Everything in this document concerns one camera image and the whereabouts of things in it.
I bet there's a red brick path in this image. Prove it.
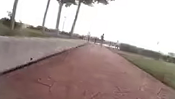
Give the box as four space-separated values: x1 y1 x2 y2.
0 28 175 99

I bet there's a lamp pole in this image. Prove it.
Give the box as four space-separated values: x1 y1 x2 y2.
60 15 67 34

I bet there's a person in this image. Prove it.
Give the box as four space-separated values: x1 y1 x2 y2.
98 32 106 48

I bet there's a mown grass field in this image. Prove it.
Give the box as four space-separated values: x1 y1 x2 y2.
106 48 175 99

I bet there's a dark hedge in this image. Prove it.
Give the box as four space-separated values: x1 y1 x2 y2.
117 41 164 60

